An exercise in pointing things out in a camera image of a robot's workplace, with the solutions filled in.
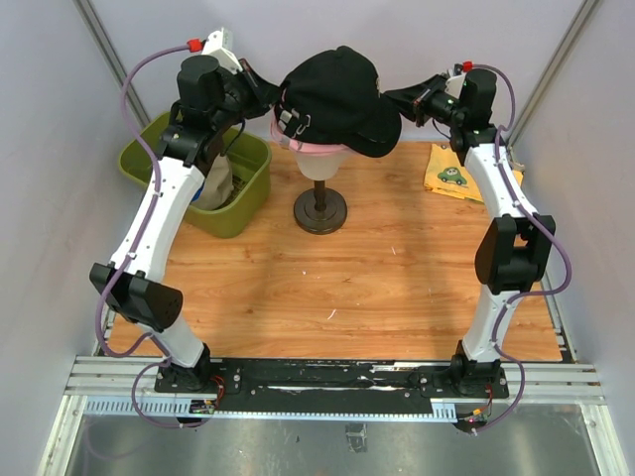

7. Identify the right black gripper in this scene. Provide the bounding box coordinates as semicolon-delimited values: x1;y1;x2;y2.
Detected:
383;75;464;130

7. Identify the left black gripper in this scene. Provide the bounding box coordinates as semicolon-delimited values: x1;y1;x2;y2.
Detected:
212;60;282;133

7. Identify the pink baseball cap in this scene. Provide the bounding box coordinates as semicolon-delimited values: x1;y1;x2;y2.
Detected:
270;83;355;155

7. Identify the white mannequin head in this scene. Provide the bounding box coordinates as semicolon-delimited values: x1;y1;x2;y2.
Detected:
294;152;349;181

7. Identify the yellow cartoon car cloth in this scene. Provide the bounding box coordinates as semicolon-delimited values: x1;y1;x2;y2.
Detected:
424;144;510;203

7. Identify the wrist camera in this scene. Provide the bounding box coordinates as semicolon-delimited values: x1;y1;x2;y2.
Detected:
444;60;473;98
187;28;243;75

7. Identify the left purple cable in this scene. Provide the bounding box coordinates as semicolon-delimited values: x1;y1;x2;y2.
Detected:
93;43;214;430

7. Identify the green plastic bin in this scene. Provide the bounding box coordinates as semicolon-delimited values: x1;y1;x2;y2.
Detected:
118;111;272;238

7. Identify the grey slotted cable duct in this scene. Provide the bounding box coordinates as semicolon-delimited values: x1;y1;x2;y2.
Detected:
81;396;457;423

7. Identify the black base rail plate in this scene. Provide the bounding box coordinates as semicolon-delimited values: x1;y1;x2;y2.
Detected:
155;358;509;415

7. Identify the left aluminium frame post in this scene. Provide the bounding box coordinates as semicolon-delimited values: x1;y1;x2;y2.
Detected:
72;0;150;127

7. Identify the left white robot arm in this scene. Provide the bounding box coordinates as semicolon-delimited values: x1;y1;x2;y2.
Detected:
89;54;277;393

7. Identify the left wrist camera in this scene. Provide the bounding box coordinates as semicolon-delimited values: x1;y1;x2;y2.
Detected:
187;28;243;75

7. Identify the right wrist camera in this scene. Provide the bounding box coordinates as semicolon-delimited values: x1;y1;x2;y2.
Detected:
444;60;473;98

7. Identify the aluminium frame post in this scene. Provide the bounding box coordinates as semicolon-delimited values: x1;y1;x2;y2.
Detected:
507;0;602;147
72;0;150;127

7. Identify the beige and black cap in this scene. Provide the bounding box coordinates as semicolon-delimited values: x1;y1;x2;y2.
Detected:
191;155;234;211

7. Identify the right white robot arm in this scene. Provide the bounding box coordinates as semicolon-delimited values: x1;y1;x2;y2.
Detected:
386;63;556;398

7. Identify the right aluminium frame post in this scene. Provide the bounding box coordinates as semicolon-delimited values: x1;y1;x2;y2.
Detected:
507;0;602;147

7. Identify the blue item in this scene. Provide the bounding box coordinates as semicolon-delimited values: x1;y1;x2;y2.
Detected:
191;185;204;201

